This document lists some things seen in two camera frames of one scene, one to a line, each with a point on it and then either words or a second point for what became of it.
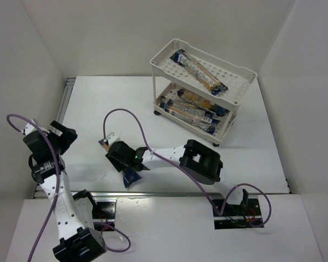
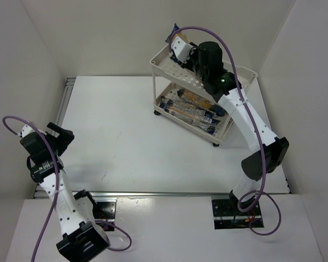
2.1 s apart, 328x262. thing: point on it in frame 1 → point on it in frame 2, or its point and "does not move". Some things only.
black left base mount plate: [104, 210] does not move
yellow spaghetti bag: [201, 102] does not move
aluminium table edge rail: [69, 85] does not move
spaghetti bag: [206, 126] does not move
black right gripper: [116, 157] → [194, 55]
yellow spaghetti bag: [130, 176] → [180, 34]
